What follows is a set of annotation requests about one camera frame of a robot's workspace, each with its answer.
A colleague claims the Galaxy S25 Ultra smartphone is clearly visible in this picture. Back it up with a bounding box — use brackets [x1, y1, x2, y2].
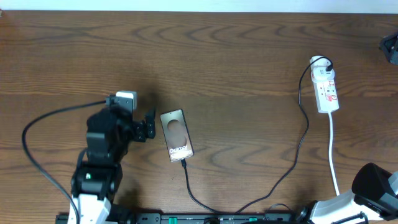
[160, 109, 194, 162]

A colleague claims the black charging cable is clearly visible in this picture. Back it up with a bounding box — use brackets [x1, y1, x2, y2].
[180, 55, 334, 215]

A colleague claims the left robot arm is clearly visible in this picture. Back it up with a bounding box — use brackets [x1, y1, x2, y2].
[68, 106, 155, 223]

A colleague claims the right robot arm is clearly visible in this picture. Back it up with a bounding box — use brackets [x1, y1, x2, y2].
[295, 55, 397, 223]

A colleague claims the white power strip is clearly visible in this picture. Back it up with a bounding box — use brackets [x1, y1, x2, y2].
[310, 55, 340, 114]

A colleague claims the white power strip cord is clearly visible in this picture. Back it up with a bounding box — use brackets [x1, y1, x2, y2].
[328, 112, 340, 197]

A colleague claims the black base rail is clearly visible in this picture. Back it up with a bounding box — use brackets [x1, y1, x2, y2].
[55, 203, 368, 224]

